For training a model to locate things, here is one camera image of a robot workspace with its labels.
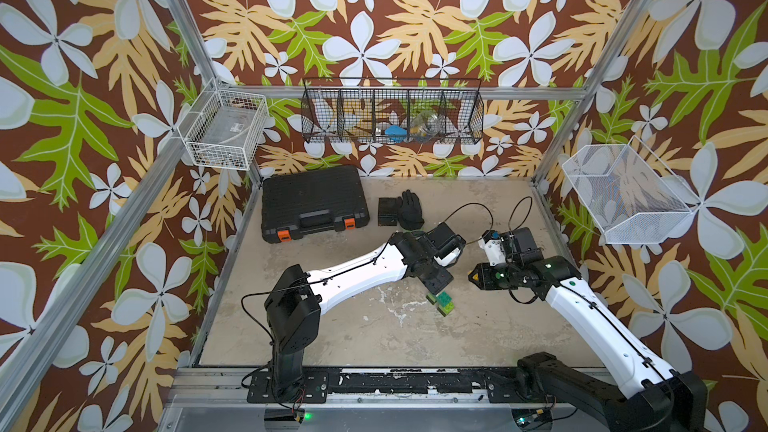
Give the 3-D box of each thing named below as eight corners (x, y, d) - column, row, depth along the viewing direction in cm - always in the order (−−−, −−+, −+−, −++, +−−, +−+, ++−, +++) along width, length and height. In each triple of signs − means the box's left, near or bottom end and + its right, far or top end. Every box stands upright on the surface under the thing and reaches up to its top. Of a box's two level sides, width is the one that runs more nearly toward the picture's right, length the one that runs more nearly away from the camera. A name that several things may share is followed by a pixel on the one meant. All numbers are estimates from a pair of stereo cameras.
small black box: (378, 227, 108) (378, 220, 104) (378, 202, 115) (378, 195, 111) (396, 227, 108) (397, 220, 104) (395, 202, 115) (396, 195, 111)
